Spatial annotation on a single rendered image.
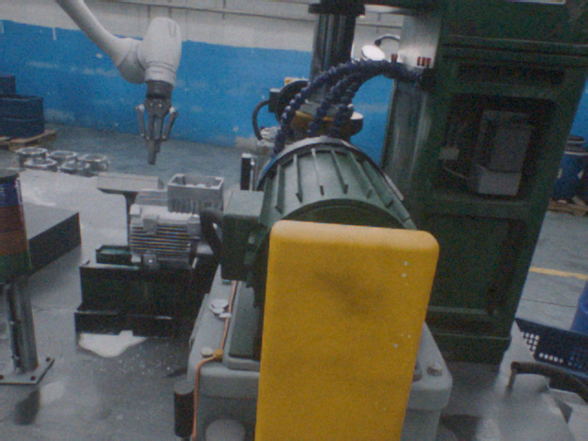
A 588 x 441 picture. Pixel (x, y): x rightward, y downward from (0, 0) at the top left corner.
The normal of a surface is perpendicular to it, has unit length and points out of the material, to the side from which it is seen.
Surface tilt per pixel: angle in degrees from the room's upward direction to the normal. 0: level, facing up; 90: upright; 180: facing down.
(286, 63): 90
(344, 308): 90
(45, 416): 0
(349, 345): 90
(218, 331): 0
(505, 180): 90
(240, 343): 0
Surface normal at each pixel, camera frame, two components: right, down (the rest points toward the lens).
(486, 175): 0.01, 0.36
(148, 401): 0.09, -0.93
